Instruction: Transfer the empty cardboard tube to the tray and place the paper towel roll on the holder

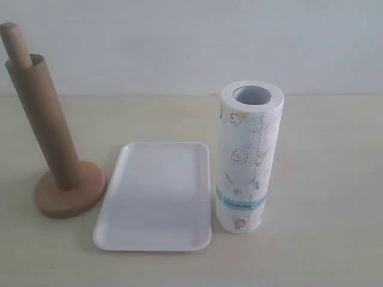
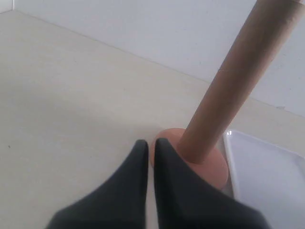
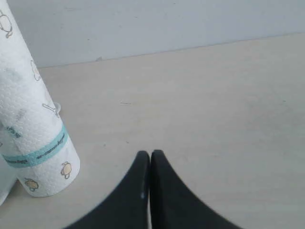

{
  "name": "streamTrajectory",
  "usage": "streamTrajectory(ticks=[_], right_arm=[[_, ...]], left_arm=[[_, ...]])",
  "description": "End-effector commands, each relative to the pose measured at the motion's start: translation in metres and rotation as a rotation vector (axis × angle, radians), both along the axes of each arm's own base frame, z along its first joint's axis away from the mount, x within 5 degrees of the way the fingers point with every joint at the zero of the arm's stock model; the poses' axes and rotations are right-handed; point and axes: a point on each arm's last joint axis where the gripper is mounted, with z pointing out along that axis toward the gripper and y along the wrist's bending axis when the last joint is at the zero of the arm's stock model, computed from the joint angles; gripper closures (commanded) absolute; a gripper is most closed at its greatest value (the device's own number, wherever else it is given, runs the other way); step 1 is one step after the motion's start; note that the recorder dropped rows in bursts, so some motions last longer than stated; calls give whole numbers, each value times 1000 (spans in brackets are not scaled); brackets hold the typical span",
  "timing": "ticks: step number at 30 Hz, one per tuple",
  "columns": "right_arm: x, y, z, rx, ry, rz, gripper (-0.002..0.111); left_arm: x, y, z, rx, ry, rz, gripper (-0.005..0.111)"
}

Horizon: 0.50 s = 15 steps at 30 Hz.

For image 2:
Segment white rectangular tray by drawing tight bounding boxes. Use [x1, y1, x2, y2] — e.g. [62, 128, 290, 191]
[224, 130, 305, 229]

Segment wooden paper towel holder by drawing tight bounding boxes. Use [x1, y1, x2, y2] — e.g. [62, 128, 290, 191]
[149, 128, 229, 189]

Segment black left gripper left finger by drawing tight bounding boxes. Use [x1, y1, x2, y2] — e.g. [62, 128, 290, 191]
[47, 140, 148, 229]

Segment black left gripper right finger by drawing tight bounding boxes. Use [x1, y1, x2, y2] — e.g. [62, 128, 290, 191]
[154, 138, 266, 229]

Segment brown cardboard tube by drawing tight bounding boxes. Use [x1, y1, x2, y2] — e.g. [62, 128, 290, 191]
[177, 0, 305, 164]

